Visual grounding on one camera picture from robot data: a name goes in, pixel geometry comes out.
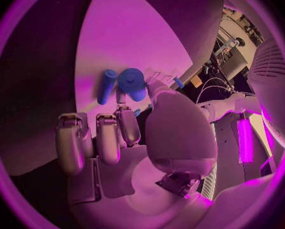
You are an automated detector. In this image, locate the workshop desk with equipment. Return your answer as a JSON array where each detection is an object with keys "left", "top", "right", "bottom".
[{"left": 209, "top": 7, "right": 265, "bottom": 82}]

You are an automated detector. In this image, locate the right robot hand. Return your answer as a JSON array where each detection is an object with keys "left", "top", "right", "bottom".
[{"left": 55, "top": 79, "right": 217, "bottom": 229}]

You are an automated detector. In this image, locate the small blue peg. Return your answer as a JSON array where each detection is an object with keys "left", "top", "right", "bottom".
[{"left": 173, "top": 77, "right": 185, "bottom": 89}]

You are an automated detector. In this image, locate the white task board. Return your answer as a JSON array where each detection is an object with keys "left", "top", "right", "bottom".
[{"left": 74, "top": 0, "right": 194, "bottom": 120}]

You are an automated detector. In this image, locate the white cable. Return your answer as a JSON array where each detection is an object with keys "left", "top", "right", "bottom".
[
  {"left": 202, "top": 84, "right": 236, "bottom": 100},
  {"left": 196, "top": 77, "right": 232, "bottom": 104}
]

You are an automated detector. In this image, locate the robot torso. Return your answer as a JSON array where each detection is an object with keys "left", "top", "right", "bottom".
[{"left": 247, "top": 39, "right": 285, "bottom": 150}]

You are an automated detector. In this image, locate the long blue cylinder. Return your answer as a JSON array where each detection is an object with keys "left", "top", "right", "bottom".
[{"left": 97, "top": 69, "right": 119, "bottom": 105}]

